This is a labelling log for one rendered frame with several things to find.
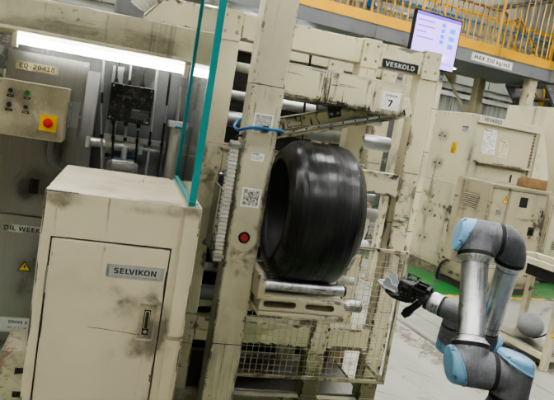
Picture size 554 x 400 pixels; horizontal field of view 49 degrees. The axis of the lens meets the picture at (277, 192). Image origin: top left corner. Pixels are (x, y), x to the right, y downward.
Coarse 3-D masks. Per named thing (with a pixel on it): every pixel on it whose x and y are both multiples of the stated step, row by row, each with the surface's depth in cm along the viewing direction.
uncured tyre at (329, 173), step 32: (288, 160) 236; (320, 160) 229; (352, 160) 235; (288, 192) 274; (320, 192) 221; (352, 192) 225; (288, 224) 224; (320, 224) 220; (352, 224) 223; (288, 256) 226; (320, 256) 225; (352, 256) 229
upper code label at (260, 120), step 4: (256, 112) 229; (256, 116) 229; (260, 116) 230; (264, 116) 230; (268, 116) 230; (272, 116) 231; (256, 120) 230; (260, 120) 230; (264, 120) 230; (268, 120) 231; (272, 120) 231; (256, 124) 230; (260, 124) 230; (264, 124) 231; (268, 124) 231; (272, 124) 231; (256, 132) 230; (260, 132) 231; (264, 132) 231; (268, 132) 231
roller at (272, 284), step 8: (272, 280) 234; (280, 280) 235; (288, 280) 236; (272, 288) 234; (280, 288) 234; (288, 288) 235; (296, 288) 236; (304, 288) 237; (312, 288) 238; (320, 288) 238; (328, 288) 239; (336, 288) 240; (344, 288) 241; (344, 296) 242
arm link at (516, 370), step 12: (504, 348) 189; (504, 360) 183; (516, 360) 181; (528, 360) 183; (504, 372) 181; (516, 372) 180; (528, 372) 180; (504, 384) 181; (516, 384) 181; (528, 384) 181; (504, 396) 182; (516, 396) 181; (528, 396) 183
